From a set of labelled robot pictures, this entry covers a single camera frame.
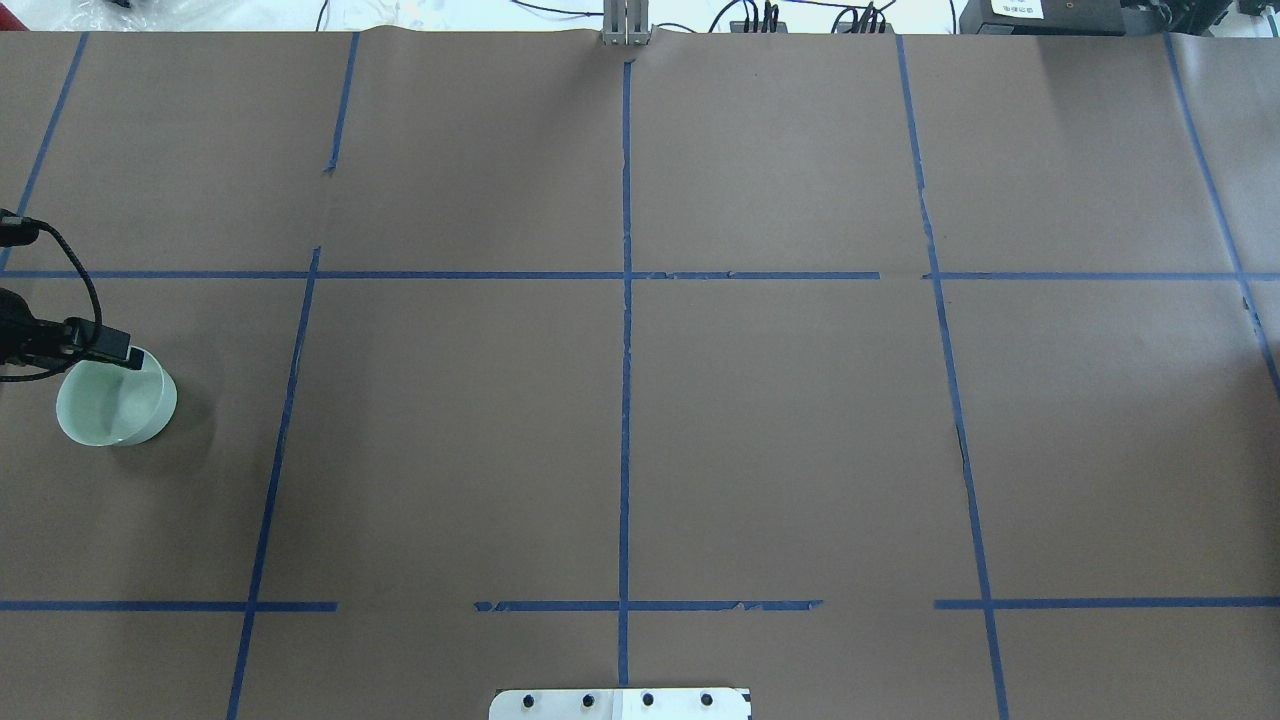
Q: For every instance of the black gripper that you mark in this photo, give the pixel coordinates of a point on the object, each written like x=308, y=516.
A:
x=20, y=335

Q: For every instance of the mint green bowl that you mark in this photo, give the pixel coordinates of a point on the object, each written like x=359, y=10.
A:
x=106, y=405

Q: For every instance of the black computer box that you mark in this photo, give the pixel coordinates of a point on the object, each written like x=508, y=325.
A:
x=1023, y=18

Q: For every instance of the aluminium frame post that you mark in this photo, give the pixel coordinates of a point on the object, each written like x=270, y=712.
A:
x=626, y=23

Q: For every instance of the white pedestal column base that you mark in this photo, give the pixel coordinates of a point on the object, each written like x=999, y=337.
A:
x=623, y=703

